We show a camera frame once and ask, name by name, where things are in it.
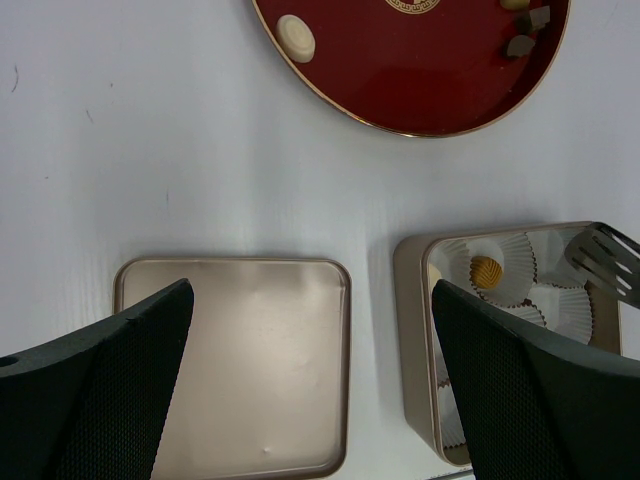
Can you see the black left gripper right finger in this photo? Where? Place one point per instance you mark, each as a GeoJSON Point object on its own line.
{"type": "Point", "coordinates": [534, 404]}

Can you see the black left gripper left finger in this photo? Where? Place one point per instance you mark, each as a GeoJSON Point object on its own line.
{"type": "Point", "coordinates": [92, 404]}

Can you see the caramel swirl chocolate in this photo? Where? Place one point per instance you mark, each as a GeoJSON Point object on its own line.
{"type": "Point", "coordinates": [485, 272]}

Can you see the metal serving tongs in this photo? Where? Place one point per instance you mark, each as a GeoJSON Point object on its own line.
{"type": "Point", "coordinates": [608, 259]}

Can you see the dark chocolate piece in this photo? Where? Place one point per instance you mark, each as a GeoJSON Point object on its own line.
{"type": "Point", "coordinates": [518, 46]}

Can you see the dark hexagon chocolate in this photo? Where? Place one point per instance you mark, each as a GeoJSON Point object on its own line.
{"type": "Point", "coordinates": [530, 21]}

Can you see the white oval chocolate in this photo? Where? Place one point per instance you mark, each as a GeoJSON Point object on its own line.
{"type": "Point", "coordinates": [295, 38]}

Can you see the gold tin box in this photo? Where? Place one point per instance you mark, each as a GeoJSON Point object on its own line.
{"type": "Point", "coordinates": [537, 285]}

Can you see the gold tin lid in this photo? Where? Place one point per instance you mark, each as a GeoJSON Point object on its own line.
{"type": "Point", "coordinates": [263, 386]}

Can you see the round red lacquer tray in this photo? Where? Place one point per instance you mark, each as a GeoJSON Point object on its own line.
{"type": "Point", "coordinates": [419, 68]}

